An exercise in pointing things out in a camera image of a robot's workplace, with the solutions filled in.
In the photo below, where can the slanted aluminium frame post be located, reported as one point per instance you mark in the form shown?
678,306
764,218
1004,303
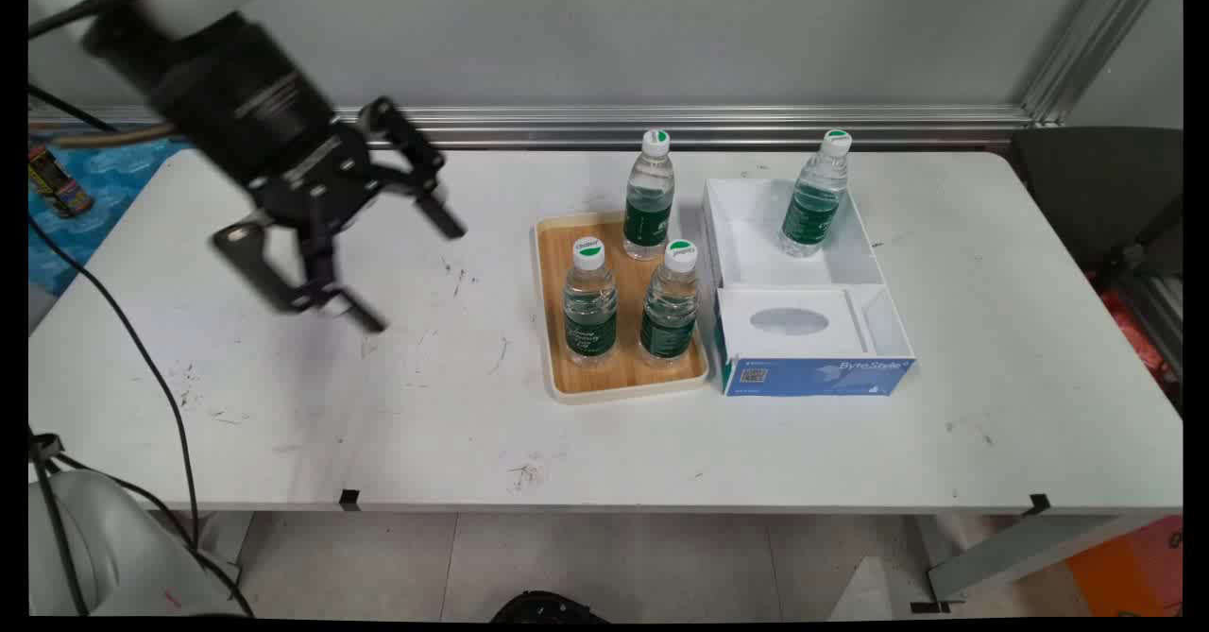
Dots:
1086,46

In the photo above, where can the blue bubble wrap sheet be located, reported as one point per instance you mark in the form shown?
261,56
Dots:
104,183

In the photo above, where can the horizontal aluminium frame rail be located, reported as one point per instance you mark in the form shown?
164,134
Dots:
718,127

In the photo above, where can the low aluminium frame rail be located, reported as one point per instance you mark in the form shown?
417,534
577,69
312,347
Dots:
1154,316

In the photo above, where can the black tape piece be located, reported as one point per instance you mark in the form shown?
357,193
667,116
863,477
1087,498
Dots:
349,499
1039,503

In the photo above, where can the black chair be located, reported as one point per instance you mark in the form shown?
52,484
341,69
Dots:
1086,188

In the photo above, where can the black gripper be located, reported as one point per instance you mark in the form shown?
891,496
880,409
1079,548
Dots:
246,103

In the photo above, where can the red patterned bag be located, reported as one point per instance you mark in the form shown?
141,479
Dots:
1138,334

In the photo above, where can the white and blue cardboard box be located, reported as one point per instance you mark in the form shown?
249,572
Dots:
812,375

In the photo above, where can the black round floor object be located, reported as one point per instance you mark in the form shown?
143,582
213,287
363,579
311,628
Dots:
548,607

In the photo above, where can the wooden tray with cream rim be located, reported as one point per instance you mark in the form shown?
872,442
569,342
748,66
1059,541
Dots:
628,377

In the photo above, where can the green label water bottle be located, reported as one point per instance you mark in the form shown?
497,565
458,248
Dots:
648,212
669,320
810,212
590,320

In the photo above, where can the dark printed drink can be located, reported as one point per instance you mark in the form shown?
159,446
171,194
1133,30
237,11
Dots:
59,188

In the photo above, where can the grey table leg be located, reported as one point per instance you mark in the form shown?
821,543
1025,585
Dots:
1030,547

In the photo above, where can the orange box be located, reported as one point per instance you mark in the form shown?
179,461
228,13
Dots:
1129,571

